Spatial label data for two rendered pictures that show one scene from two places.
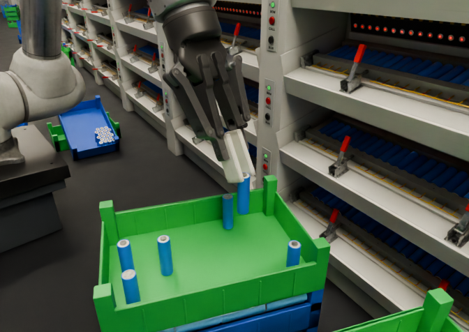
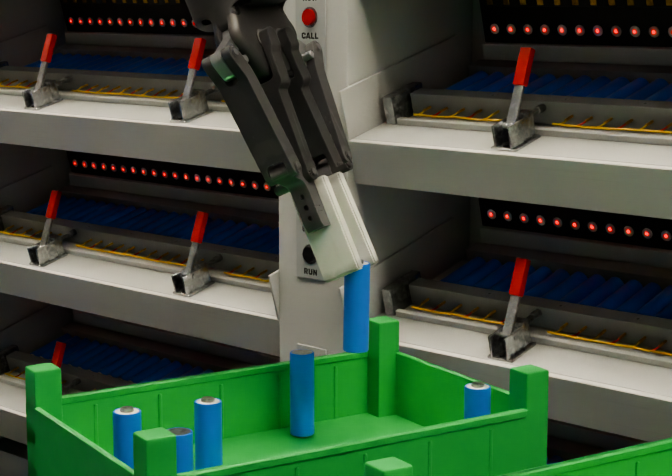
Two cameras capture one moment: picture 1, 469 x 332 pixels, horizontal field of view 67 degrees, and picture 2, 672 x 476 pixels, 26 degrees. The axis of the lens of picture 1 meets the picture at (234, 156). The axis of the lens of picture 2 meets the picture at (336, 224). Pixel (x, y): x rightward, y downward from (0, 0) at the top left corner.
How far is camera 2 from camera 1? 0.59 m
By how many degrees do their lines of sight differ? 23
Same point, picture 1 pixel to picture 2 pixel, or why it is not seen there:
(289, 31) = (355, 37)
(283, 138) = not seen: hidden behind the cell
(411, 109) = (645, 156)
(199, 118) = (277, 138)
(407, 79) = (628, 110)
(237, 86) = (322, 97)
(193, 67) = (255, 49)
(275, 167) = not seen: hidden behind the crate
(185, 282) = not seen: outside the picture
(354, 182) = (553, 362)
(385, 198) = (629, 375)
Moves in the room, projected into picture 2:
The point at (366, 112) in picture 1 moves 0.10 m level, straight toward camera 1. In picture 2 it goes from (557, 182) to (561, 198)
